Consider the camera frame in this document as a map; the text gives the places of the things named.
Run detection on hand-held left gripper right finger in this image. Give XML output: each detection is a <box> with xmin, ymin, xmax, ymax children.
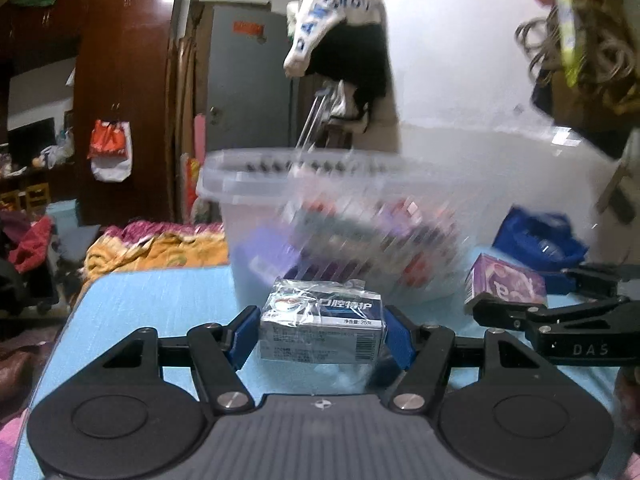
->
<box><xmin>384</xmin><ymin>304</ymin><xmax>543</xmax><ymax>415</ymax></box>

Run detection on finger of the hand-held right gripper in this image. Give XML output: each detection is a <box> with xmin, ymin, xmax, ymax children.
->
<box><xmin>472</xmin><ymin>294</ymin><xmax>632</xmax><ymax>333</ymax></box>
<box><xmin>560</xmin><ymin>262</ymin><xmax>640</xmax><ymax>286</ymax></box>

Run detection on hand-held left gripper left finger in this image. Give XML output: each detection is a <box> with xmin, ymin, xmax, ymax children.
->
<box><xmin>102</xmin><ymin>304</ymin><xmax>262</xmax><ymax>415</ymax></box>

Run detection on purple box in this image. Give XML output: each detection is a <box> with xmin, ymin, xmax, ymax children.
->
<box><xmin>232</xmin><ymin>225</ymin><xmax>321</xmax><ymax>286</ymax></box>
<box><xmin>464</xmin><ymin>253</ymin><xmax>548</xmax><ymax>311</ymax></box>

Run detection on toothpaste box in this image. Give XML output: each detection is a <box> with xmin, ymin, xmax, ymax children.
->
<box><xmin>259</xmin><ymin>276</ymin><xmax>388</xmax><ymax>366</ymax></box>

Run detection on clear plastic bin with packets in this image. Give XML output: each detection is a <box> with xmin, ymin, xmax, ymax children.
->
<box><xmin>196</xmin><ymin>147</ymin><xmax>493</xmax><ymax>306</ymax></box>

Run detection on blue shopping bag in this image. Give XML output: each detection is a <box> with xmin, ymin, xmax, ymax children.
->
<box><xmin>492</xmin><ymin>206</ymin><xmax>590</xmax><ymax>293</ymax></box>

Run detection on orange blanket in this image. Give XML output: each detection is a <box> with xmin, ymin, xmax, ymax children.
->
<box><xmin>82</xmin><ymin>220</ymin><xmax>231</xmax><ymax>286</ymax></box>

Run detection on brown hanging bag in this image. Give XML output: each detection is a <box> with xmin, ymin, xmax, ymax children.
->
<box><xmin>532</xmin><ymin>60</ymin><xmax>640</xmax><ymax>158</ymax></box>

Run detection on white red plastic bag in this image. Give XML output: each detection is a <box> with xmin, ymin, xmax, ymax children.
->
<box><xmin>87</xmin><ymin>119</ymin><xmax>133</xmax><ymax>183</ymax></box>

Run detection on metal crutches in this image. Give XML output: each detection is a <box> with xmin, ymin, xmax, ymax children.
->
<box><xmin>295</xmin><ymin>82</ymin><xmax>336</xmax><ymax>153</ymax></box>

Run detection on red cloth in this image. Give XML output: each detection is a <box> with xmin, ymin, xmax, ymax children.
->
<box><xmin>7</xmin><ymin>215</ymin><xmax>53</xmax><ymax>273</ymax></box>

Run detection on grey door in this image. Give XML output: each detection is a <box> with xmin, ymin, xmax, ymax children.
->
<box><xmin>205</xmin><ymin>2</ymin><xmax>301</xmax><ymax>161</ymax></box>

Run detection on black hanging garment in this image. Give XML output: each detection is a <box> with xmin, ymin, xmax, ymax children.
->
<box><xmin>305</xmin><ymin>22</ymin><xmax>396</xmax><ymax>135</ymax></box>

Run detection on brown wooden wardrobe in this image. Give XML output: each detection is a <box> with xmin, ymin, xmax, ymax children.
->
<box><xmin>0</xmin><ymin>0</ymin><xmax>187</xmax><ymax>226</ymax></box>

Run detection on white lettered garment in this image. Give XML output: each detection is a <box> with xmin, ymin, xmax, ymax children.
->
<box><xmin>283</xmin><ymin>0</ymin><xmax>386</xmax><ymax>78</ymax></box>

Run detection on coiled cables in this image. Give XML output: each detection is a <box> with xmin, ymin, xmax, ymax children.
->
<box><xmin>515</xmin><ymin>5</ymin><xmax>640</xmax><ymax>111</ymax></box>

